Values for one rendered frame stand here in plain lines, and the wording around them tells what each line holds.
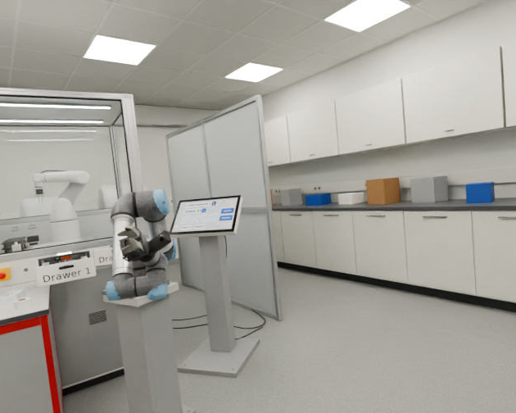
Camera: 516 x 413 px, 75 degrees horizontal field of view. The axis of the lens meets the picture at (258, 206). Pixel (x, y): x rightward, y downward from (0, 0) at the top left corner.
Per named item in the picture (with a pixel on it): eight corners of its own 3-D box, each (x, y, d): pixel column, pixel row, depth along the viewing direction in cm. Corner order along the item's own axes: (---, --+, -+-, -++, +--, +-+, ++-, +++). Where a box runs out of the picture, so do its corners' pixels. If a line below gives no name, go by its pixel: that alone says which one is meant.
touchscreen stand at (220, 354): (236, 378, 225) (219, 225, 219) (177, 371, 239) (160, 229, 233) (260, 342, 272) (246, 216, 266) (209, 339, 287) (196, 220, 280)
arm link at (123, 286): (106, 189, 148) (103, 296, 122) (132, 187, 151) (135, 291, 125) (111, 204, 158) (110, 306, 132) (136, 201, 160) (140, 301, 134)
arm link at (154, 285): (139, 303, 133) (138, 275, 137) (169, 298, 135) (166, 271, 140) (136, 299, 126) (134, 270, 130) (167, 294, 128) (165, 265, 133)
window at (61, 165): (137, 233, 245) (120, 100, 240) (-12, 256, 202) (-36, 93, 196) (137, 233, 246) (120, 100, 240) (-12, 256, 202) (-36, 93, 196)
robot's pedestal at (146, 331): (196, 411, 194) (181, 282, 189) (155, 449, 169) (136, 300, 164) (159, 398, 210) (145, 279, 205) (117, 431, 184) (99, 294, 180)
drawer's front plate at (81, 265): (96, 275, 200) (93, 257, 199) (38, 287, 185) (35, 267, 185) (96, 274, 202) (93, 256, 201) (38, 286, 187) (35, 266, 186)
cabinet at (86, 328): (166, 362, 254) (153, 257, 250) (-5, 423, 202) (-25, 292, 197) (139, 324, 336) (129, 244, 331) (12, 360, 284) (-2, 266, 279)
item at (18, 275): (151, 257, 249) (150, 238, 248) (-25, 292, 197) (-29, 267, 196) (128, 245, 331) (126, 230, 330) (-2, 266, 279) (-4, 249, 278)
